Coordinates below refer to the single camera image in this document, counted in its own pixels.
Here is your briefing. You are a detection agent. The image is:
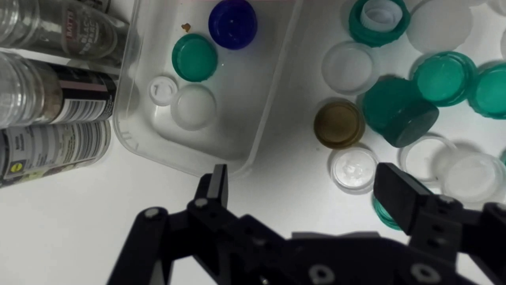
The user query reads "green cap holding white cap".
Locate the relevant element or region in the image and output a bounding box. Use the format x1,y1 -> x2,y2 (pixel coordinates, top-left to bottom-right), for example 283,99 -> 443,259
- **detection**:
347,0 -> 413,48

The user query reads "white bottle cap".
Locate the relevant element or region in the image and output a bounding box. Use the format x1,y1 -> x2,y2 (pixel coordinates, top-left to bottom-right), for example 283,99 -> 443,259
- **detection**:
326,143 -> 380,195
435,142 -> 506,205
397,132 -> 450,184
171,85 -> 219,134
407,0 -> 475,55
321,40 -> 380,97

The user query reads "gold bottle cap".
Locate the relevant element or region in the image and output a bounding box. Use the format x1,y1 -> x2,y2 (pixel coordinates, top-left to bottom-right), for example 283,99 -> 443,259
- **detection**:
314,100 -> 367,150

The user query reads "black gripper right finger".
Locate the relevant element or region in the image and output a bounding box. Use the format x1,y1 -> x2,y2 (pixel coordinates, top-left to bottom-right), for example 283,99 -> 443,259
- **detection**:
374,162 -> 506,283

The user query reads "blue bottle cap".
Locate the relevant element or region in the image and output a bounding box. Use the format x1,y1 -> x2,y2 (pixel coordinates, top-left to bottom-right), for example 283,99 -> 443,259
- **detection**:
208,0 -> 261,53

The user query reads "clear plastic container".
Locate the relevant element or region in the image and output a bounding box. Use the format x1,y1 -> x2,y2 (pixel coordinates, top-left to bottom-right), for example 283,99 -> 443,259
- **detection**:
111,0 -> 306,180

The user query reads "small white ring cap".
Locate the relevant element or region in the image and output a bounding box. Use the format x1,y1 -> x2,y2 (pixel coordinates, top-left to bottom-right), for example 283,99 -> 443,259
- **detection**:
148,74 -> 181,108

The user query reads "white cap inside green cap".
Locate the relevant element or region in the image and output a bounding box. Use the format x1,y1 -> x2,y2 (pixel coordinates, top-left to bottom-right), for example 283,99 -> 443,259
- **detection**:
361,0 -> 405,31

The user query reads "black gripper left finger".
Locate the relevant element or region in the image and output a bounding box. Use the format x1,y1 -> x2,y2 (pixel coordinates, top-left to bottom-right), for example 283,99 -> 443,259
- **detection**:
108,164 -> 290,285

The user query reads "dark green bottle cap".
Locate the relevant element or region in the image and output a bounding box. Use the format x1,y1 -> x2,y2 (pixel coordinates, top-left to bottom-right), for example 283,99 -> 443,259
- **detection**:
361,75 -> 424,137
382,100 -> 442,150

